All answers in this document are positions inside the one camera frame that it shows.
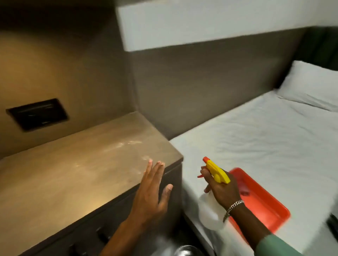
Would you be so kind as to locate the person's right hand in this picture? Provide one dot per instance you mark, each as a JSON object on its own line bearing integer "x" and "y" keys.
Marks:
{"x": 221, "y": 191}

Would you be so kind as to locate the person's left hand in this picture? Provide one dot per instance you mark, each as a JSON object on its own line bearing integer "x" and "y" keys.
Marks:
{"x": 147, "y": 196}

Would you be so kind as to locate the person's right fingers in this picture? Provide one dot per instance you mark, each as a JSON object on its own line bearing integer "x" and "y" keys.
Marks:
{"x": 206, "y": 178}

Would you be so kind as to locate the person's left thumb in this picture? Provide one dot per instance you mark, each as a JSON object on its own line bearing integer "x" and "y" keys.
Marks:
{"x": 167, "y": 193}

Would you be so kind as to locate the white spray bottle yellow trigger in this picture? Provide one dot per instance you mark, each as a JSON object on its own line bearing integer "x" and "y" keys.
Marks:
{"x": 211, "y": 208}

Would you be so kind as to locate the person's right forearm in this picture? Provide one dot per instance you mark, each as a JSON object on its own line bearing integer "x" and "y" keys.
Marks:
{"x": 257, "y": 232}

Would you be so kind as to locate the person's left forearm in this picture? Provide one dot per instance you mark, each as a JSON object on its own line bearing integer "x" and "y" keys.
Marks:
{"x": 124, "y": 237}

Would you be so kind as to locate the orange plastic tray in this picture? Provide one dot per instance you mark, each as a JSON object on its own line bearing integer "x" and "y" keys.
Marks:
{"x": 260, "y": 201}

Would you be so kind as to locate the round metal bin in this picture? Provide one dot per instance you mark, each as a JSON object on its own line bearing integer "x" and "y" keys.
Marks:
{"x": 186, "y": 250}

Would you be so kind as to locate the white bed sheet mattress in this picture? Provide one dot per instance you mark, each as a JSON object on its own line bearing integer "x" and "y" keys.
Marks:
{"x": 264, "y": 147}

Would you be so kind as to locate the brown bedside cabinet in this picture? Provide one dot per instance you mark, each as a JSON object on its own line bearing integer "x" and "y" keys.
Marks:
{"x": 76, "y": 182}

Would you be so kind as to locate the white pillow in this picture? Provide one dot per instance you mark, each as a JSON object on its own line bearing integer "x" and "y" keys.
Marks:
{"x": 309, "y": 85}

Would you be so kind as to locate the dark green padded headboard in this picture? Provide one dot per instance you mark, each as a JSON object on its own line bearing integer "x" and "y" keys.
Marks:
{"x": 320, "y": 44}

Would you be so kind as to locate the black wall switch panel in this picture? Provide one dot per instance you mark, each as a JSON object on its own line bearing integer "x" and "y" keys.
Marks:
{"x": 38, "y": 114}

